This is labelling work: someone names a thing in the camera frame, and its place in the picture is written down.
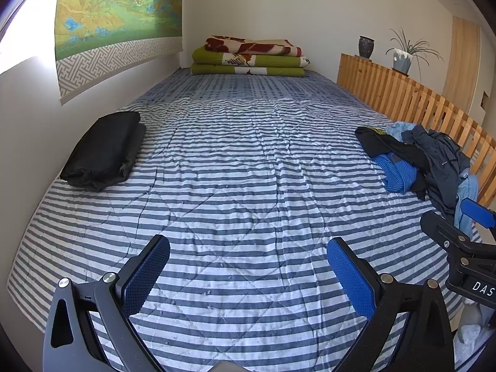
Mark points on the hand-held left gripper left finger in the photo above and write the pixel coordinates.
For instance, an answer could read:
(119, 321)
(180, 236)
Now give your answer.
(145, 275)

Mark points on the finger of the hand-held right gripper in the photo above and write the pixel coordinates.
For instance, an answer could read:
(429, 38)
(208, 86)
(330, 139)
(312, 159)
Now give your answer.
(445, 232)
(480, 213)

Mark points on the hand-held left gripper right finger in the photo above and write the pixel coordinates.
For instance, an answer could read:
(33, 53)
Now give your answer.
(352, 279)

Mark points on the dark blue grey garment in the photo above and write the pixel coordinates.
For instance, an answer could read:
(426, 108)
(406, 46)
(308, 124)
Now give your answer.
(441, 162)

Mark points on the person's right hand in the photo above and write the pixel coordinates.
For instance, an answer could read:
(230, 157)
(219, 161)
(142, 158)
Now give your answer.
(469, 341)

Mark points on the light blue denim garment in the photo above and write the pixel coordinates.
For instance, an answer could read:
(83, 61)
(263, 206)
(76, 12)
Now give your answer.
(465, 197)

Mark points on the blue knit sweater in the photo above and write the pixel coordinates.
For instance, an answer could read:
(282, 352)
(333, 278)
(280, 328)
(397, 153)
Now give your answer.
(397, 172)

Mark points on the crumpled black garment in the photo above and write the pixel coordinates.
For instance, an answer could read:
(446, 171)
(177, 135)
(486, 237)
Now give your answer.
(399, 151)

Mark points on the blue white striped quilt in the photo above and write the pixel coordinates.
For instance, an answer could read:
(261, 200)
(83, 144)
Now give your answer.
(240, 201)

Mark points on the folded black garment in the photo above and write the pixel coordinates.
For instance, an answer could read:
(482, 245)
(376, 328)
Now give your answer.
(102, 147)

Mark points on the light wooden door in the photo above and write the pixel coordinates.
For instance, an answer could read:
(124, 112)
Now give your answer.
(463, 62)

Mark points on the potted plant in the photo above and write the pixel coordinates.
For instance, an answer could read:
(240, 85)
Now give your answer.
(403, 60)

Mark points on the dark ceramic vase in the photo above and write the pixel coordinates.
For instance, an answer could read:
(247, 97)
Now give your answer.
(366, 46)

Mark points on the blue checked bed sheet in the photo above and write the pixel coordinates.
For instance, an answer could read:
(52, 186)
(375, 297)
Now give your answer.
(252, 87)

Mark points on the folded green blanket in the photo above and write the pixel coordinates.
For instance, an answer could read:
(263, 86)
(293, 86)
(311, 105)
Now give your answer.
(217, 62)

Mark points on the folded red beige blanket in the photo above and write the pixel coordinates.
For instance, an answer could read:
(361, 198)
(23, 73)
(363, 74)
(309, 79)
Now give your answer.
(252, 46)

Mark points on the wooden slatted bed rail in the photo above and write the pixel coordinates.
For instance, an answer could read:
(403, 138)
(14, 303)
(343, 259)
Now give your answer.
(407, 89)

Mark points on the landscape wall scroll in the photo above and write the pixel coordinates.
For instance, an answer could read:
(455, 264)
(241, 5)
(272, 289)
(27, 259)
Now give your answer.
(116, 19)

